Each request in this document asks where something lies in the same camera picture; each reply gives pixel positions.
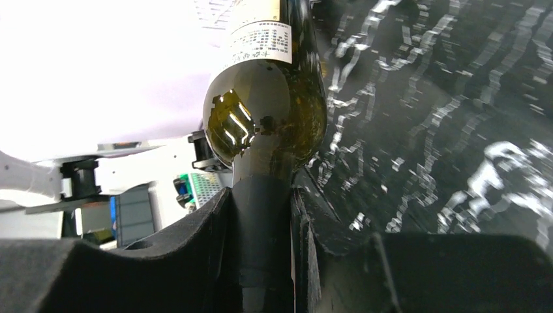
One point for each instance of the dark green wine bottle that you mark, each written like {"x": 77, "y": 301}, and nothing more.
{"x": 264, "y": 116}

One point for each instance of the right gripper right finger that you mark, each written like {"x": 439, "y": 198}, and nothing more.
{"x": 341, "y": 268}

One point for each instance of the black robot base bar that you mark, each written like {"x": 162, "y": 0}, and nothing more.
{"x": 145, "y": 187}

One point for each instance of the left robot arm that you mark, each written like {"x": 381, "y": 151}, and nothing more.
{"x": 29, "y": 184}

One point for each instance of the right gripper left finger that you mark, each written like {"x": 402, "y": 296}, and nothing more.
{"x": 172, "y": 270}

